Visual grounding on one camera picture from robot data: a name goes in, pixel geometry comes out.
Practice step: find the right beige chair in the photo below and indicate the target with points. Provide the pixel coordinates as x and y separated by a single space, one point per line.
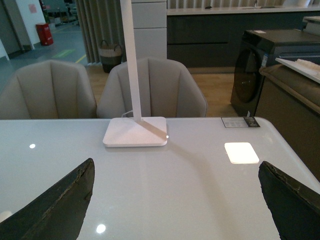
166 88

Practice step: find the table label sticker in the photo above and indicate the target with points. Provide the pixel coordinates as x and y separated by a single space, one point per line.
240 122

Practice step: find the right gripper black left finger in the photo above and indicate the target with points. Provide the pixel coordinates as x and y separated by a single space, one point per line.
56 214

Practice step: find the beige chair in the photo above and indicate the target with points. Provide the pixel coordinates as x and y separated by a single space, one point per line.
166 88
51 89

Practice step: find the left beige chair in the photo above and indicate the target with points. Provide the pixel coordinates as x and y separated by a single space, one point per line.
51 89

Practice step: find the grey sofa with tray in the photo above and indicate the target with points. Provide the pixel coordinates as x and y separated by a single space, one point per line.
290 100

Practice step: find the dark counter with white top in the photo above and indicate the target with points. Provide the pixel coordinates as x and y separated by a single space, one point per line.
211 38

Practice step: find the white cabinet column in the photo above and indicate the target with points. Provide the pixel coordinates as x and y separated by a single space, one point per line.
150 28

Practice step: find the woven basket with handles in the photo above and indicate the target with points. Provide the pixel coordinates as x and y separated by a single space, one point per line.
110 55

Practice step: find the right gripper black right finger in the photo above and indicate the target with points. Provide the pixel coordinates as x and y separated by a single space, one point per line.
295 208

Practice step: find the white desk lamp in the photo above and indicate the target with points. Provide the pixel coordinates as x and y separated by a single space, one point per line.
137 131

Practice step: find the red bin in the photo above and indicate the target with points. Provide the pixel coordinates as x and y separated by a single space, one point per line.
44 34

